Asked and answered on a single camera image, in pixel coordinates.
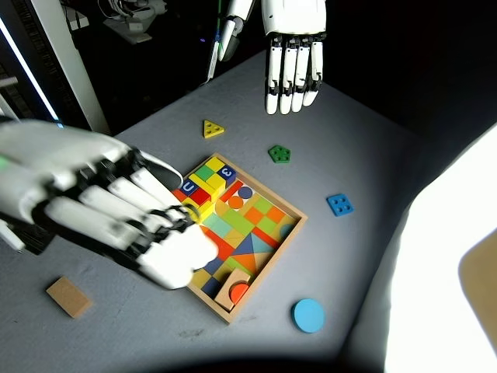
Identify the grey table cloth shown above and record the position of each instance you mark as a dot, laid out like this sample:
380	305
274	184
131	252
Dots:
349	272

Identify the white vertical post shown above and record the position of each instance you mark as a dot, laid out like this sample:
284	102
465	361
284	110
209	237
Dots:
70	58

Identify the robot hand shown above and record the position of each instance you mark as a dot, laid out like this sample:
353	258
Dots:
295	19
58	167

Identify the blue round disc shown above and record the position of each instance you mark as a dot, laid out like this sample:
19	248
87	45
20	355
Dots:
308	314

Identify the flat wooden plank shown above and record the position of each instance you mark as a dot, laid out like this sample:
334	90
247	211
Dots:
68	295

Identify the tan rounded board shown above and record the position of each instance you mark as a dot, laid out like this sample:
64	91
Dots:
479	291

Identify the green and white pole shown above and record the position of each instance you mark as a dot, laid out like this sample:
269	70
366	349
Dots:
214	46

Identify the white light strip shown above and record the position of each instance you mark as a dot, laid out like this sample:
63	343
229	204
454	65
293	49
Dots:
31	74

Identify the wooden block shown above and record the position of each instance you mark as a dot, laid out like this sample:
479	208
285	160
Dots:
225	295

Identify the yellow triangle peg block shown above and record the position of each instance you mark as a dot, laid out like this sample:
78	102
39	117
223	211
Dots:
213	129

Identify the wooden tray with printed floor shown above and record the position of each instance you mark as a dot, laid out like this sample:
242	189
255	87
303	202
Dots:
287	237

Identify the green pentagon peg block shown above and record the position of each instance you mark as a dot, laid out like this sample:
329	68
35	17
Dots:
280	154

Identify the blue square peg block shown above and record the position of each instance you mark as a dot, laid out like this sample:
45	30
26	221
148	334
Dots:
340	204

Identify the white equipment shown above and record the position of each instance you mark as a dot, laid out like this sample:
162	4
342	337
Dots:
128	23

